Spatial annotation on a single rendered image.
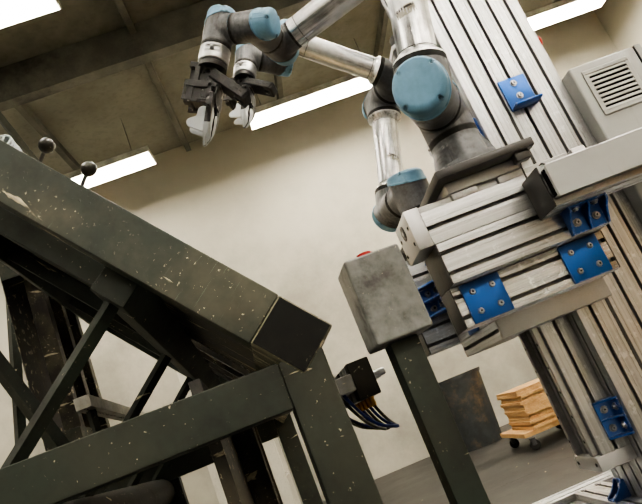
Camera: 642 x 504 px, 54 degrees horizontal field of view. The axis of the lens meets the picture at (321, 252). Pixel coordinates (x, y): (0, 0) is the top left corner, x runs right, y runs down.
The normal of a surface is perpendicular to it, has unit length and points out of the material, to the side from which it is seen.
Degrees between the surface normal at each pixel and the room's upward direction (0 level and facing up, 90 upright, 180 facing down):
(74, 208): 90
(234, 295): 90
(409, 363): 90
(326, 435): 90
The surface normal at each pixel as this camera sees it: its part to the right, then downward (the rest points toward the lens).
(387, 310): 0.07, -0.30
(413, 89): -0.37, 0.04
